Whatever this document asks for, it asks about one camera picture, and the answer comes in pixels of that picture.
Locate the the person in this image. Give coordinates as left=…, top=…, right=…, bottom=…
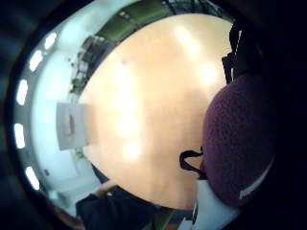
left=52, top=180, right=161, bottom=230

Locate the dark cluttered shelf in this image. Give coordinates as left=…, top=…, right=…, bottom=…
left=69, top=34, right=111, bottom=95

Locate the purple fuzzy soft toy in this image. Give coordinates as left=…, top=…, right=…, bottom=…
left=200, top=72, right=278, bottom=208

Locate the green partition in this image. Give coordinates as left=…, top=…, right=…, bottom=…
left=97, top=1, right=176, bottom=44

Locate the grey cabinet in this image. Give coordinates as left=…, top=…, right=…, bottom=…
left=56, top=101, right=88, bottom=151

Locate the oblong ceiling light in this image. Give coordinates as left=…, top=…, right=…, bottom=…
left=13, top=123, right=26, bottom=150
left=15, top=79, right=30, bottom=106
left=43, top=32, right=59, bottom=51
left=25, top=166, right=41, bottom=192
left=28, top=49, right=44, bottom=73

